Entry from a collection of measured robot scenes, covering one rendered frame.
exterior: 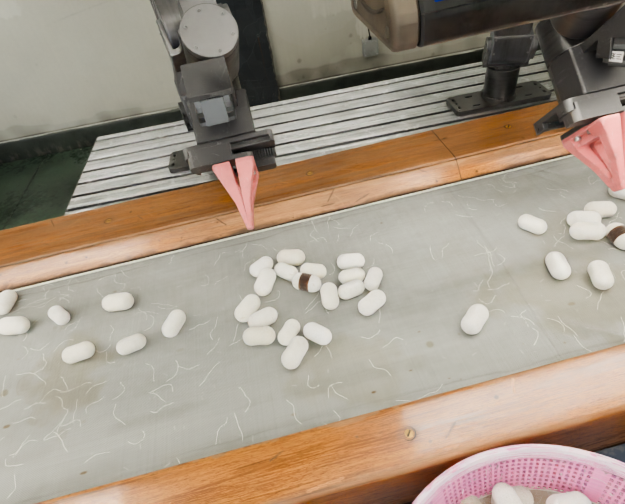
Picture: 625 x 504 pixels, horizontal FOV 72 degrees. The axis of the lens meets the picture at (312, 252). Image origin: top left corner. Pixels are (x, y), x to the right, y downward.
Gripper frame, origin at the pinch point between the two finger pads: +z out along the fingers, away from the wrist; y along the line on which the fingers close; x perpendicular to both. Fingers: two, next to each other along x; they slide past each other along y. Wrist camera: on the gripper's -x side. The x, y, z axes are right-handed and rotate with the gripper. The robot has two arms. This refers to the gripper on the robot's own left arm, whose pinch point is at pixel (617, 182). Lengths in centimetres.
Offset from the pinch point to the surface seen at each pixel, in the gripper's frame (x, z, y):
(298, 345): 1.1, 8.5, -37.0
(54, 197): 169, -76, -141
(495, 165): 15.9, -8.3, -3.6
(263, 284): 6.9, 1.3, -39.4
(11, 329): 9, -1, -70
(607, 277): 0.2, 9.4, -4.2
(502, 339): 0.0, 12.8, -16.9
